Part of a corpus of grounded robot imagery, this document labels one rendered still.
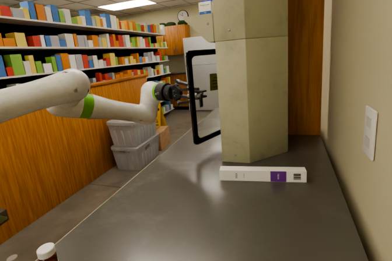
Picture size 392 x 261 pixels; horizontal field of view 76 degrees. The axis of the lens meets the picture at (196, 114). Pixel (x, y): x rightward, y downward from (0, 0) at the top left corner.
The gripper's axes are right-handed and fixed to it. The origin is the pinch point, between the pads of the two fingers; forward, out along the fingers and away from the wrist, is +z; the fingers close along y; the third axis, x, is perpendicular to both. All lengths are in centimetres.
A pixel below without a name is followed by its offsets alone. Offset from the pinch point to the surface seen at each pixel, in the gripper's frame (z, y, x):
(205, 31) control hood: 14.6, 25.1, -9.3
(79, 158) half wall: -205, -84, 17
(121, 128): -195, -62, 70
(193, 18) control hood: 10.6, 29.9, -10.9
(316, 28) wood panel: 37, 24, 40
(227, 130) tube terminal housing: 19.9, -12.6, -6.8
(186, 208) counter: 28, -26, -39
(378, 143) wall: 69, -5, -19
